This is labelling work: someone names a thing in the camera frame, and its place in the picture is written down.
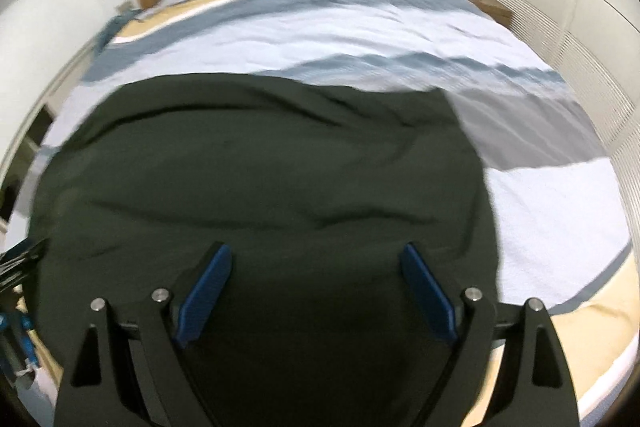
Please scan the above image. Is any wooden nightstand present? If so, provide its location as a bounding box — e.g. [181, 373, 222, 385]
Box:
[465, 0, 514, 28]

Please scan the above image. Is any bed with striped duvet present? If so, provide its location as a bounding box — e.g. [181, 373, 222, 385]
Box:
[15, 0, 637, 427]

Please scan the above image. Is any blue crumpled cloth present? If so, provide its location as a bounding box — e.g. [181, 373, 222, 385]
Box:
[97, 9, 144, 52]

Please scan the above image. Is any white wardrobe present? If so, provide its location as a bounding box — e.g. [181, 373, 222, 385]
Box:
[479, 0, 640, 268]

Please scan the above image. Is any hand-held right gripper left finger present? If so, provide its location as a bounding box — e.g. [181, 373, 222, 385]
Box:
[54, 241, 233, 427]

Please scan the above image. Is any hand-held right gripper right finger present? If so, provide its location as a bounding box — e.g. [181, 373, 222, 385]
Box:
[399, 242, 581, 427]

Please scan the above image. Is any black puffer jacket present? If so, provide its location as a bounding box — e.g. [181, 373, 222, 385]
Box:
[22, 73, 502, 427]

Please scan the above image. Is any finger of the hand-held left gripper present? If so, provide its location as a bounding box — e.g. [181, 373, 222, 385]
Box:
[0, 237, 52, 294]

